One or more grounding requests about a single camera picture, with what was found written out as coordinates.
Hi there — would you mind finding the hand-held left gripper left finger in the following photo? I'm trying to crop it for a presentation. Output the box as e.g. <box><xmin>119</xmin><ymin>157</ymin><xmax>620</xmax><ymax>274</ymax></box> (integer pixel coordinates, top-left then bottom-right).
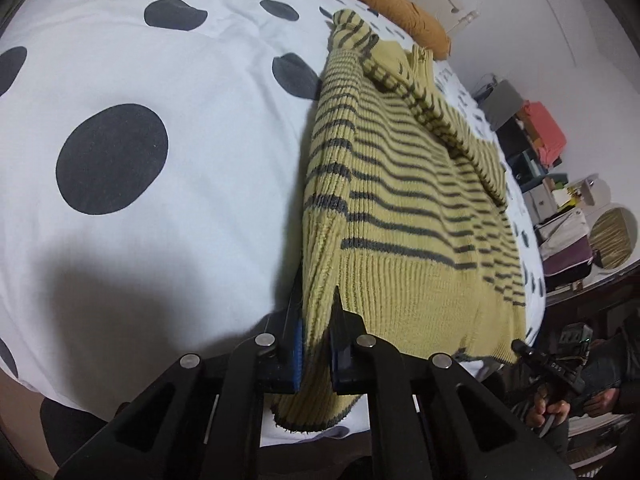
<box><xmin>54</xmin><ymin>267</ymin><xmax>305</xmax><ymax>480</ymax></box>

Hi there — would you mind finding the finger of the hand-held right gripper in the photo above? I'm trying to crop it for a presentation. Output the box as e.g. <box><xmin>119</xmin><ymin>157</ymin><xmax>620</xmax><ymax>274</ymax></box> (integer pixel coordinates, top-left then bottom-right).
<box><xmin>510</xmin><ymin>339</ymin><xmax>540</xmax><ymax>363</ymax></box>

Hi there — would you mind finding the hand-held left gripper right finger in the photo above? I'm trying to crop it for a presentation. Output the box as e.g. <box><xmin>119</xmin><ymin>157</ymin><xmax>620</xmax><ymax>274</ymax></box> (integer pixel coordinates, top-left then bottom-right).
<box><xmin>327</xmin><ymin>286</ymin><xmax>576</xmax><ymax>480</ymax></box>

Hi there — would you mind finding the yellow grey-striped knit sweater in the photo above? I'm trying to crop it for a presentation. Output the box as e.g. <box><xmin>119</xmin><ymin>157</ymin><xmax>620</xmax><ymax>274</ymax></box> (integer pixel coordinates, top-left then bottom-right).
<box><xmin>272</xmin><ymin>8</ymin><xmax>533</xmax><ymax>433</ymax></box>

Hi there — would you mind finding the person's right forearm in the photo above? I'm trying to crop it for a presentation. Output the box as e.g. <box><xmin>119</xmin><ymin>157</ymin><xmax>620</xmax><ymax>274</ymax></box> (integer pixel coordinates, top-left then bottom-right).
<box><xmin>582</xmin><ymin>327</ymin><xmax>640</xmax><ymax>416</ymax></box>

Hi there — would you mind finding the person's right hand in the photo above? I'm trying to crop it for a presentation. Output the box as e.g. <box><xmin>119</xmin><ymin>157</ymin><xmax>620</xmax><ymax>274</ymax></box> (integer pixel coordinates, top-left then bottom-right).
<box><xmin>530</xmin><ymin>387</ymin><xmax>623</xmax><ymax>431</ymax></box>

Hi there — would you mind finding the dark maroon bag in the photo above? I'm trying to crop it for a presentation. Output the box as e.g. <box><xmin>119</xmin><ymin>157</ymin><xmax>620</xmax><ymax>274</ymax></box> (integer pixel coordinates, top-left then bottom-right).
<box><xmin>540</xmin><ymin>237</ymin><xmax>596</xmax><ymax>291</ymax></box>

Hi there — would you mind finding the white bag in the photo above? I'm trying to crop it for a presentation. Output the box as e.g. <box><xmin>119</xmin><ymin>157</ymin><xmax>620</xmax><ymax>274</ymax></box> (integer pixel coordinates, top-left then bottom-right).
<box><xmin>534</xmin><ymin>208</ymin><xmax>591</xmax><ymax>261</ymax></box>

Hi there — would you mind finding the coral pink box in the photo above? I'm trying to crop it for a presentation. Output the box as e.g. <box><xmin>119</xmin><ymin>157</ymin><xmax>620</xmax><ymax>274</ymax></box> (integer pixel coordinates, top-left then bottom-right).
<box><xmin>517</xmin><ymin>101</ymin><xmax>568</xmax><ymax>168</ymax></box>

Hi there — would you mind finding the dark cloth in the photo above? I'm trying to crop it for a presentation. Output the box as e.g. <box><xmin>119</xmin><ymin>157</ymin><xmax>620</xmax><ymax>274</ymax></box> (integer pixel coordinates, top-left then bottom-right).
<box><xmin>40</xmin><ymin>397</ymin><xmax>126</xmax><ymax>467</ymax></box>

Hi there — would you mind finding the grey box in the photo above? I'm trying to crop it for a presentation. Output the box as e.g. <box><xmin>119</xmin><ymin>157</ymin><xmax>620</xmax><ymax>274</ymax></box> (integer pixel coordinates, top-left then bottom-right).
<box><xmin>482</xmin><ymin>77</ymin><xmax>526</xmax><ymax>131</ymax></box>

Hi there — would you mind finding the white black-dotted duvet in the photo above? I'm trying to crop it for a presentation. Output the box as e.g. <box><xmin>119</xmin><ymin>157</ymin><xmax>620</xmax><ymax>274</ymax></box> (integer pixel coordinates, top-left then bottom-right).
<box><xmin>0</xmin><ymin>0</ymin><xmax>548</xmax><ymax>456</ymax></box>

